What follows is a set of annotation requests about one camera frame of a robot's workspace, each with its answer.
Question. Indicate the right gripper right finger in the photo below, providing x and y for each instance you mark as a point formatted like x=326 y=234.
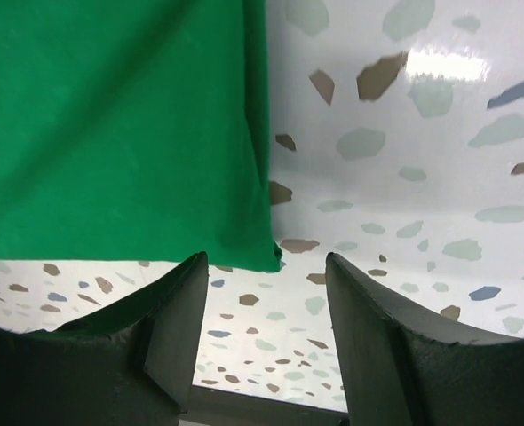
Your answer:
x=402 y=364

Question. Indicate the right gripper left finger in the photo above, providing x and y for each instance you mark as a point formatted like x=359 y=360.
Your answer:
x=130 y=363

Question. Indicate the green t shirt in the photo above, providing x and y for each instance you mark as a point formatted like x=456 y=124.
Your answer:
x=135 y=130

